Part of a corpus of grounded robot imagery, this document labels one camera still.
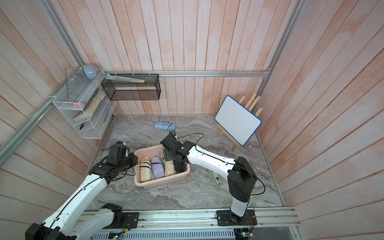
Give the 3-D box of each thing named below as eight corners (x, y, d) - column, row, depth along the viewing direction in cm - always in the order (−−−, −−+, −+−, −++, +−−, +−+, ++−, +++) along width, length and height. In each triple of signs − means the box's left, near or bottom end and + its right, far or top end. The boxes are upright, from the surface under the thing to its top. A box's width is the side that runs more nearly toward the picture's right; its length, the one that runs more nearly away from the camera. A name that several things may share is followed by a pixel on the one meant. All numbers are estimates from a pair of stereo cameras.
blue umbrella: (154, 130, 114) (153, 127, 111) (155, 124, 117) (154, 121, 114) (176, 130, 114) (175, 127, 111) (176, 125, 117) (176, 121, 114)
